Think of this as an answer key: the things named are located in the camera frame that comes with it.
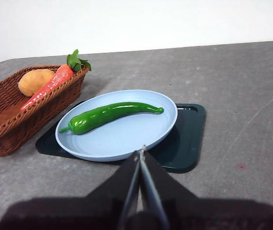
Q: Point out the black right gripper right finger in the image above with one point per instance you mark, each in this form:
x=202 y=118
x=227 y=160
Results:
x=198 y=213

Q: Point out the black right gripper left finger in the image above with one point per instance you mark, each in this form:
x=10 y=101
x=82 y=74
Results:
x=90 y=210

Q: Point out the light blue round plate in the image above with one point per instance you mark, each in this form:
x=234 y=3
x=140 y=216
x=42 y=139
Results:
x=117 y=141

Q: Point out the long green pepper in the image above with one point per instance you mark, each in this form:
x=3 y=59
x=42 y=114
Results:
x=107 y=115

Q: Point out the black rectangular tray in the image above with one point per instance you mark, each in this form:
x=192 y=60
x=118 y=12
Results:
x=189 y=139

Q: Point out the brown wicker basket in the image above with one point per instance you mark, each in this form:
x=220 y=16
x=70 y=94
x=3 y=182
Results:
x=6 y=134

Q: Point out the orange carrot with green leaves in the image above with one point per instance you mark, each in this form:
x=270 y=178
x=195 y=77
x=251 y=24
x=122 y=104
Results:
x=52 y=83

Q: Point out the yellow-brown potato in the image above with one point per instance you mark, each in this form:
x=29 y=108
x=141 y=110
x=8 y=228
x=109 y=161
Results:
x=34 y=82

